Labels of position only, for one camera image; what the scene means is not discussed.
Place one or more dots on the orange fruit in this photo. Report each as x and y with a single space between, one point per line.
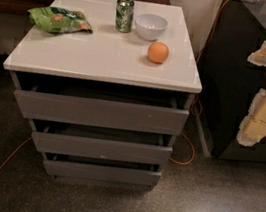
158 52

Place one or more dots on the green soda can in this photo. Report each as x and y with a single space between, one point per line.
124 15

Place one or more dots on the grey drawer cabinet white top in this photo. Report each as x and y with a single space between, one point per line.
107 64

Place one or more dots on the green snack bag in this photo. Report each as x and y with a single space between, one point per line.
59 20

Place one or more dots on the grey top drawer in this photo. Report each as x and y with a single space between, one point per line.
111 114

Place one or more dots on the white bowl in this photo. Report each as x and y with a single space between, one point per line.
150 26

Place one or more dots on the black bin cabinet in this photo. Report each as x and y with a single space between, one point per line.
229 81

